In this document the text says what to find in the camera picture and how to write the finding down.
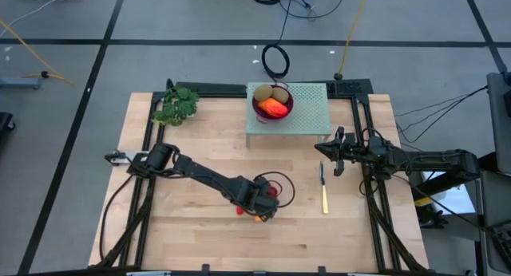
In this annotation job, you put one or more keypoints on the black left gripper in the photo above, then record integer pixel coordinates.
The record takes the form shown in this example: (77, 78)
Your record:
(261, 200)

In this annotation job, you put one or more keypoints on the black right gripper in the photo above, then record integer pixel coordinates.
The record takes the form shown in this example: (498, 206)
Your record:
(353, 150)

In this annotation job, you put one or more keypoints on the dark red pomegranate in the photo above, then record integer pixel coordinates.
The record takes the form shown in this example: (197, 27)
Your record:
(272, 191)

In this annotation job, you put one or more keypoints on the round yellow-orange fruit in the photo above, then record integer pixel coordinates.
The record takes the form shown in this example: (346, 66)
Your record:
(258, 219)

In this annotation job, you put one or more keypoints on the small red fruit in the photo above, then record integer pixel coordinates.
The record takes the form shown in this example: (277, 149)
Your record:
(239, 210)

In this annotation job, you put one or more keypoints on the red orange mango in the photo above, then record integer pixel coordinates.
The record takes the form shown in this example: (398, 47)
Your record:
(273, 107)

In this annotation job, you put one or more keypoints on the brown kiwi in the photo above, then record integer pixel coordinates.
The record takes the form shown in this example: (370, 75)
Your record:
(280, 95)
(263, 92)

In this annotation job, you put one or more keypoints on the purple plastic colander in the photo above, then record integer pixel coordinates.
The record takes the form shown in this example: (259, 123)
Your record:
(263, 117)

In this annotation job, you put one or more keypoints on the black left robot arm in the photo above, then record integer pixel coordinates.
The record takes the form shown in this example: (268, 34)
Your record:
(207, 176)

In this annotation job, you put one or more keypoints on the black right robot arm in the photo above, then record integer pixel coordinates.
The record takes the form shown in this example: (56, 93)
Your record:
(431, 160)

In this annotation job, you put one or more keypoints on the green perforated metal shelf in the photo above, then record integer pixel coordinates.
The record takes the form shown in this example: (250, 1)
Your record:
(311, 108)

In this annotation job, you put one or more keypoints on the green plant in white pot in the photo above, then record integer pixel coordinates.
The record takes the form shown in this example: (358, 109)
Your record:
(175, 106)

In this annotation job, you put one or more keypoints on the white board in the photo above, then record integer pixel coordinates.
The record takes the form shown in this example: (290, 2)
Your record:
(459, 200)

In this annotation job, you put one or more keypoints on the grey equipment cabinet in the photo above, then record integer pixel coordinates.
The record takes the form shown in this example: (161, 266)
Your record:
(499, 124)
(495, 204)

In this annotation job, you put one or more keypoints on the black floor object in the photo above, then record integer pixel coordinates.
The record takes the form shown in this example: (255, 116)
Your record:
(5, 122)

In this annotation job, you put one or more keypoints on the grey table foot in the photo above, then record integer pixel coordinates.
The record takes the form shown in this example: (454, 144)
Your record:
(20, 83)

